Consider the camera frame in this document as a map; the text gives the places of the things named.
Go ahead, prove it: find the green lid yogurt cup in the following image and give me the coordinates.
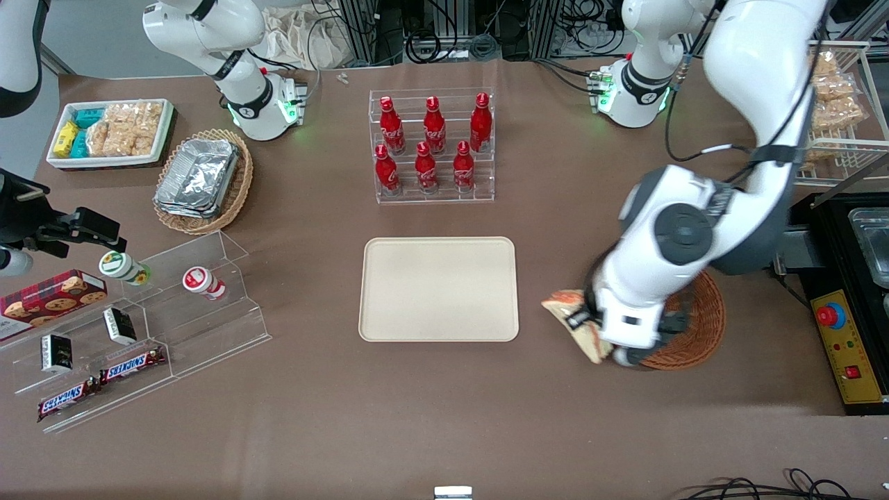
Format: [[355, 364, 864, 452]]
[[99, 251, 151, 287]]

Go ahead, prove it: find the yellow control panel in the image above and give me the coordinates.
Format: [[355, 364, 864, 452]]
[[811, 290, 887, 406]]

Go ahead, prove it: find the red cola bottle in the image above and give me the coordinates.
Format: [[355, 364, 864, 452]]
[[424, 96, 447, 155], [454, 140, 476, 193], [379, 96, 406, 155], [415, 141, 439, 193], [470, 92, 492, 153], [375, 144, 400, 193]]

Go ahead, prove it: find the white snack bin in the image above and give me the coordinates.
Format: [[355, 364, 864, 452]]
[[46, 99, 175, 170]]

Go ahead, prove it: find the red lid yogurt cup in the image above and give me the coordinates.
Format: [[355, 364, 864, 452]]
[[182, 267, 227, 301]]

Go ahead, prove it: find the thin black cable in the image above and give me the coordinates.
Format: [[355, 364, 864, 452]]
[[767, 271, 813, 310]]

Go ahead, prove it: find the white wire rack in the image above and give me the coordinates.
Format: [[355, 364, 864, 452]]
[[794, 40, 889, 188]]

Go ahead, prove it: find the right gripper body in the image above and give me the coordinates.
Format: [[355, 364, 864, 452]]
[[0, 169, 53, 245]]

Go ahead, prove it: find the clear acrylic stepped stand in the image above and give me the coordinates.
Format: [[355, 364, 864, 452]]
[[0, 278, 178, 435], [128, 231, 273, 381]]

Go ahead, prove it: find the clear acrylic bottle rack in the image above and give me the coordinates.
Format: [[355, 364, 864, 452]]
[[367, 87, 496, 205]]

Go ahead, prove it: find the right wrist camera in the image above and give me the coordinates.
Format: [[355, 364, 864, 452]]
[[0, 249, 34, 278]]

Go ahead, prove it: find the black floor cable bundle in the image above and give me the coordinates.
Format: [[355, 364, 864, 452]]
[[677, 468, 859, 500]]

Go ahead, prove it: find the cream plastic tray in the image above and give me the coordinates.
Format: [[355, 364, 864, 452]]
[[358, 237, 520, 342]]

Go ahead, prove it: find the Snickers bar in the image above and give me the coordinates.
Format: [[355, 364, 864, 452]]
[[37, 377, 102, 423], [99, 345, 167, 385]]

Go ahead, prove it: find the brown wicker basket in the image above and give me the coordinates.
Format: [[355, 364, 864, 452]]
[[638, 269, 726, 372]]

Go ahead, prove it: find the black background cable bundle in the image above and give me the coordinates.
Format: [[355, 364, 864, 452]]
[[405, 0, 502, 65]]

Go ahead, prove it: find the black and white carton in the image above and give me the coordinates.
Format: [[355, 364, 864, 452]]
[[103, 308, 138, 346], [40, 334, 74, 375]]

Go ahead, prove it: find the sandwich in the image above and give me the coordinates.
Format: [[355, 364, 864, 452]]
[[542, 290, 613, 365]]

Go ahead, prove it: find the red tartan cookie box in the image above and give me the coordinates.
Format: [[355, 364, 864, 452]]
[[0, 269, 109, 342]]

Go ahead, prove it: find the yellow snack packet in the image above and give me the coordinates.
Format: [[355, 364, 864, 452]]
[[53, 122, 79, 158]]

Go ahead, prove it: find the aluminium foil tray stack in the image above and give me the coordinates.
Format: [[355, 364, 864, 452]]
[[154, 138, 241, 220]]

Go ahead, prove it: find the rice cracker snack bag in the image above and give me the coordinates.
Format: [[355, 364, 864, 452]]
[[808, 72, 859, 102], [811, 97, 866, 134], [804, 142, 845, 165], [85, 119, 130, 158], [104, 101, 165, 156]]

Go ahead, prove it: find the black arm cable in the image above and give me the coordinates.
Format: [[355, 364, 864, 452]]
[[663, 0, 831, 167]]

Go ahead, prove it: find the light wicker basket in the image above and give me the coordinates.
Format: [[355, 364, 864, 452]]
[[152, 128, 254, 236]]

